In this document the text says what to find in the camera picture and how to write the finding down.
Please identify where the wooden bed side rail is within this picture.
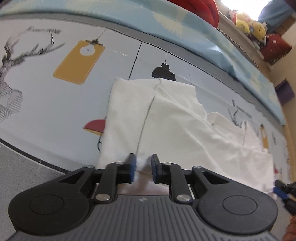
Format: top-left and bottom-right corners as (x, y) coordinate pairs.
(282, 109), (296, 182)

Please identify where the white window sill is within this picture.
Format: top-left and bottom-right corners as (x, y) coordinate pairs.
(217, 11), (273, 71)

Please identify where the purple blue curtain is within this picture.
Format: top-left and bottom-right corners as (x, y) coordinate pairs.
(256, 0), (295, 26)

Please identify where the person's right hand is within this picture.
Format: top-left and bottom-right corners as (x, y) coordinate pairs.
(283, 215), (296, 241)

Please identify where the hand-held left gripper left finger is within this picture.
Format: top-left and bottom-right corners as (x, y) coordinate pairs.
(59, 153), (137, 202)

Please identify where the red quilt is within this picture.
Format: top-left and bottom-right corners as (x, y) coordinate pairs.
(166, 0), (221, 28)

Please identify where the pale yellow plush toy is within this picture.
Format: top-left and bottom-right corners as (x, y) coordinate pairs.
(251, 21), (267, 40)

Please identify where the dark red cushion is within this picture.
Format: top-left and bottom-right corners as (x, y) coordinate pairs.
(263, 32), (292, 63)

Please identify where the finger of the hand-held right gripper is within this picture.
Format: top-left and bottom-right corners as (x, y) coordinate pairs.
(273, 186), (290, 200)
(275, 179), (296, 191)

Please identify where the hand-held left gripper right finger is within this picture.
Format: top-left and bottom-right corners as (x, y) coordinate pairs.
(151, 154), (228, 204)

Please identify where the grey printed bed sheet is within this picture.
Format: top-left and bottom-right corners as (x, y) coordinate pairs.
(0, 16), (292, 193)

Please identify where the white shirt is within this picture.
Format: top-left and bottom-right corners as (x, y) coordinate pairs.
(95, 77), (278, 197)

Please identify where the light blue patterned blanket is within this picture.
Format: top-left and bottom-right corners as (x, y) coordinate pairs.
(0, 0), (286, 126)

